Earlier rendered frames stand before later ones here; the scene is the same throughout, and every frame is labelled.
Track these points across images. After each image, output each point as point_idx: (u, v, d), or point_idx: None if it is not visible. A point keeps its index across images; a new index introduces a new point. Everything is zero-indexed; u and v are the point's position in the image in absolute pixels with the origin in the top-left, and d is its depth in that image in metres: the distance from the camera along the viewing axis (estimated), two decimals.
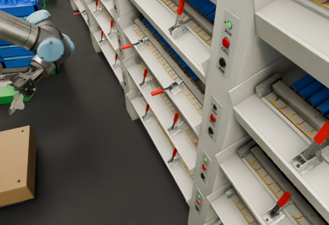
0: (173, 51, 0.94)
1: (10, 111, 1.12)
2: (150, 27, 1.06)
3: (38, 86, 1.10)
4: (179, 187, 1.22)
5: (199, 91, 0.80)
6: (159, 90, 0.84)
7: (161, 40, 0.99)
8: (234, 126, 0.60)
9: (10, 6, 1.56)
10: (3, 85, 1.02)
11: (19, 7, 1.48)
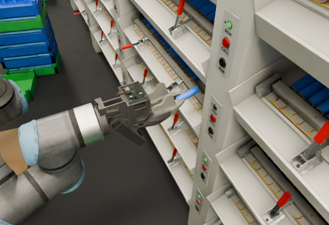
0: (173, 51, 0.94)
1: (175, 96, 0.72)
2: (150, 27, 1.06)
3: (119, 90, 0.64)
4: (179, 187, 1.22)
5: None
6: None
7: (161, 40, 0.99)
8: (234, 126, 0.60)
9: (194, 91, 0.72)
10: (168, 100, 0.67)
11: (19, 7, 1.48)
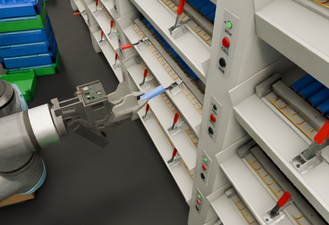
0: (173, 51, 0.94)
1: (139, 96, 0.70)
2: (150, 27, 1.06)
3: (77, 90, 0.62)
4: (179, 187, 1.22)
5: (199, 91, 0.80)
6: None
7: (161, 40, 0.99)
8: (234, 126, 0.60)
9: None
10: (129, 100, 0.65)
11: (19, 7, 1.48)
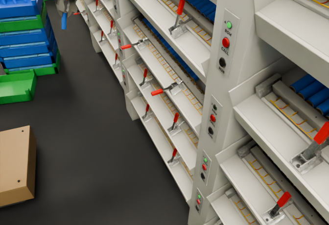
0: (173, 51, 0.94)
1: (67, 13, 1.09)
2: (150, 27, 1.06)
3: None
4: (179, 187, 1.22)
5: (199, 91, 0.80)
6: (159, 90, 0.84)
7: (161, 40, 0.99)
8: (234, 126, 0.60)
9: None
10: (62, 7, 1.03)
11: (19, 7, 1.48)
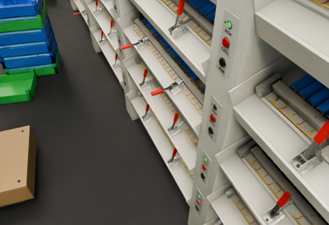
0: (173, 51, 0.94)
1: None
2: (150, 27, 1.06)
3: None
4: (179, 187, 1.22)
5: (199, 91, 0.80)
6: (159, 90, 0.84)
7: (161, 40, 0.99)
8: (234, 126, 0.60)
9: None
10: None
11: (19, 7, 1.48)
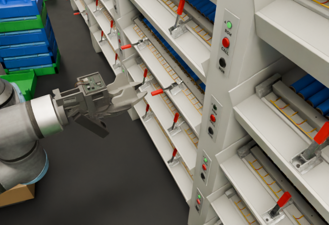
0: (173, 51, 0.94)
1: (136, 86, 0.73)
2: (150, 27, 1.06)
3: (77, 82, 0.65)
4: (179, 187, 1.22)
5: (199, 91, 0.80)
6: (159, 90, 0.84)
7: (161, 40, 0.99)
8: (234, 126, 0.60)
9: None
10: (128, 91, 0.67)
11: (19, 7, 1.48)
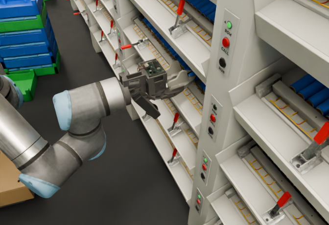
0: (173, 51, 0.94)
1: (187, 73, 0.81)
2: (150, 27, 1.06)
3: (139, 66, 0.73)
4: (179, 187, 1.22)
5: (199, 91, 0.80)
6: None
7: (161, 40, 0.99)
8: (234, 126, 0.60)
9: None
10: (181, 75, 0.75)
11: (19, 7, 1.48)
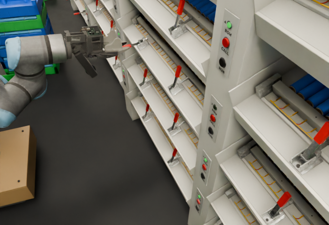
0: None
1: (122, 43, 1.01)
2: (153, 25, 1.06)
3: (82, 28, 0.91)
4: (179, 187, 1.22)
5: (205, 87, 0.80)
6: (178, 74, 0.83)
7: None
8: (234, 126, 0.60)
9: None
10: (116, 42, 0.95)
11: (19, 7, 1.48)
